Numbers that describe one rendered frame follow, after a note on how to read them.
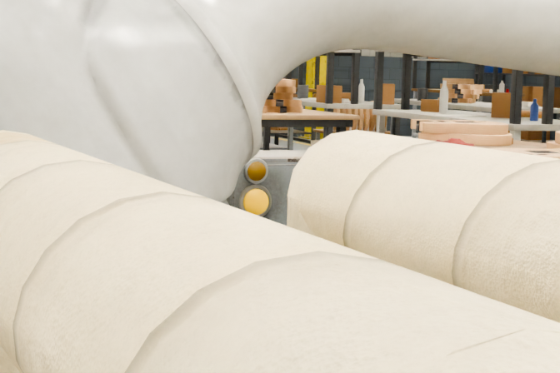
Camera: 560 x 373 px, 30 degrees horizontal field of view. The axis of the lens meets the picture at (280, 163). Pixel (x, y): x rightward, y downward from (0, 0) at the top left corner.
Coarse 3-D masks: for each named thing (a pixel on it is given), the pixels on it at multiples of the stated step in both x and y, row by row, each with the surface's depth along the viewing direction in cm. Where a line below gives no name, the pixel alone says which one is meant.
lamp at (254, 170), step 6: (252, 162) 118; (258, 162) 118; (264, 162) 119; (246, 168) 118; (252, 168) 118; (258, 168) 118; (264, 168) 118; (246, 174) 118; (252, 174) 118; (258, 174) 118; (264, 174) 118; (258, 180) 118
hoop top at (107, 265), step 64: (0, 192) 15; (64, 192) 13; (128, 192) 12; (192, 192) 13; (0, 256) 13; (64, 256) 11; (128, 256) 10; (192, 256) 9; (256, 256) 9; (320, 256) 8; (0, 320) 13; (64, 320) 10; (128, 320) 9; (192, 320) 8; (256, 320) 7; (320, 320) 7; (384, 320) 7; (448, 320) 6; (512, 320) 6
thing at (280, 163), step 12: (264, 156) 121; (276, 156) 121; (288, 156) 122; (300, 156) 122; (276, 168) 119; (288, 168) 120; (240, 180) 118; (252, 180) 118; (264, 180) 119; (276, 180) 120; (288, 180) 120; (240, 192) 118; (276, 192) 120; (240, 204) 118; (276, 204) 120; (264, 216) 119; (276, 216) 120
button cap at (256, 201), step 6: (252, 192) 118; (258, 192) 118; (264, 192) 119; (246, 198) 118; (252, 198) 118; (258, 198) 118; (264, 198) 119; (246, 204) 118; (252, 204) 118; (258, 204) 118; (264, 204) 119; (246, 210) 118; (252, 210) 118; (258, 210) 118; (264, 210) 119
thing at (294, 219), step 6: (288, 198) 25; (288, 204) 25; (294, 204) 24; (288, 210) 25; (294, 210) 24; (288, 216) 25; (294, 216) 24; (300, 216) 24; (288, 222) 25; (294, 222) 24; (300, 222) 24; (294, 228) 24; (300, 228) 24; (306, 228) 24; (312, 234) 24
